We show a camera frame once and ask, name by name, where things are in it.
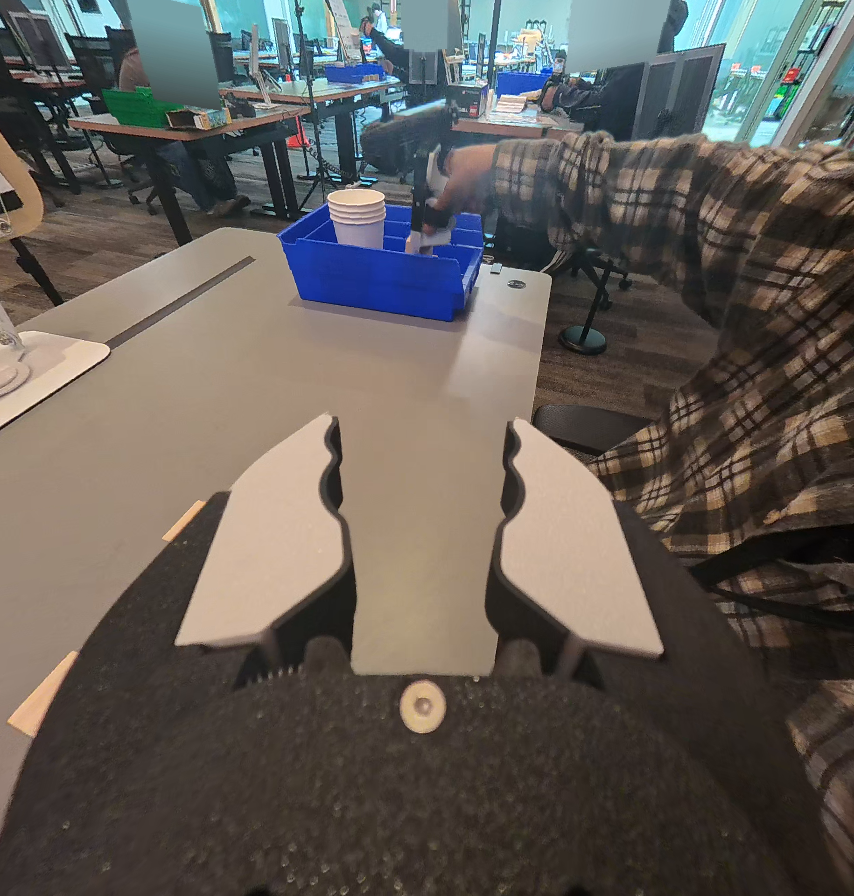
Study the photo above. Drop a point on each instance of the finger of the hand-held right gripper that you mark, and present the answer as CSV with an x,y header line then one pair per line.
x,y
437,241

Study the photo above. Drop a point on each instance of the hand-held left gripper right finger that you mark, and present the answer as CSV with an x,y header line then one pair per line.
x,y
574,574

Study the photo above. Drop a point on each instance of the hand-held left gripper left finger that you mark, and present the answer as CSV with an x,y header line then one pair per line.
x,y
266,560

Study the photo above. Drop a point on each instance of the blue plastic bin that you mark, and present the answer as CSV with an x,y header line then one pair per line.
x,y
521,82
371,287
353,74

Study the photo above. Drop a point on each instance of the person's right forearm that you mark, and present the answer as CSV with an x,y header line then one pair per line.
x,y
644,189

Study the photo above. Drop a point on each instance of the person's right hand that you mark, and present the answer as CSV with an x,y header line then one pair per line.
x,y
469,178

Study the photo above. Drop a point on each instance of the black printed box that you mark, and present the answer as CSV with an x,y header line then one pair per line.
x,y
467,98

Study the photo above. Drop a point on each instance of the black tripod light stand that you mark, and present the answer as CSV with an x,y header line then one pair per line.
x,y
322,140

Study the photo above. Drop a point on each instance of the wood-edged office desk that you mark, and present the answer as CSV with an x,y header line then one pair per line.
x,y
315,89
259,119
511,127

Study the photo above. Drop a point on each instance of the orange traffic cone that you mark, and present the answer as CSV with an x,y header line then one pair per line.
x,y
299,133

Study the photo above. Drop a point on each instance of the black chair armrest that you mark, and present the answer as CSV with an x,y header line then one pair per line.
x,y
581,427

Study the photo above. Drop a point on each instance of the white desk lamp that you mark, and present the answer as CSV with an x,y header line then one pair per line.
x,y
262,70

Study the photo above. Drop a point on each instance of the small printed carton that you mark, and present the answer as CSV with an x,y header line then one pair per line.
x,y
199,119

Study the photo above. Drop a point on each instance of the green plastic crate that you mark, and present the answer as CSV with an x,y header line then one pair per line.
x,y
136,108

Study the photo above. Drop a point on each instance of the grey mesh panel stand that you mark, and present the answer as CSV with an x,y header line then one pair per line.
x,y
679,91

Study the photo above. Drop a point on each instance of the white document stand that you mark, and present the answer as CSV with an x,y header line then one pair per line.
x,y
56,364

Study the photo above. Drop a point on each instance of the tan-edged display board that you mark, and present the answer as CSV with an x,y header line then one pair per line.
x,y
31,196

